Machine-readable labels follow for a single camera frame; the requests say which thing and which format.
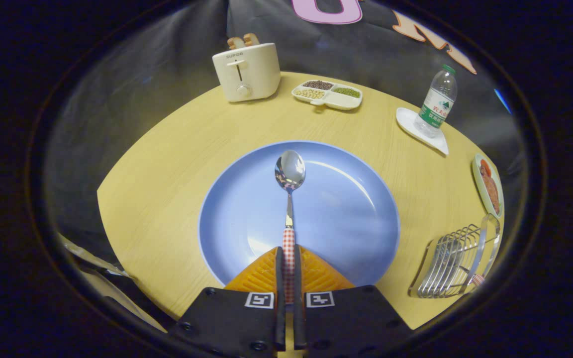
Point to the metal drain basket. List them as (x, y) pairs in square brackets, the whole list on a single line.
[(445, 263)]

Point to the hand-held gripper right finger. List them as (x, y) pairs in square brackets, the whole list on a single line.
[(298, 278)]

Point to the clear plastic water bottle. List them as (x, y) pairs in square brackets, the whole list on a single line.
[(435, 107)]

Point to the cream toaster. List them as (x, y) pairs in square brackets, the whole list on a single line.
[(256, 74)]

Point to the white square coaster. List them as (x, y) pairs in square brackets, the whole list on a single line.
[(408, 122)]

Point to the brown cardboard box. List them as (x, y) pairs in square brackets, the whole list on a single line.
[(117, 301)]

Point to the blue round plate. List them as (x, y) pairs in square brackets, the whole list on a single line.
[(346, 219)]

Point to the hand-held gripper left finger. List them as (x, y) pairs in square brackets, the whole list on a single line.
[(279, 278)]

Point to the white divided dish of beans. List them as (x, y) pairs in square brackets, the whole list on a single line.
[(338, 99)]

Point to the green plate of meat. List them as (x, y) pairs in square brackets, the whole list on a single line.
[(489, 186)]

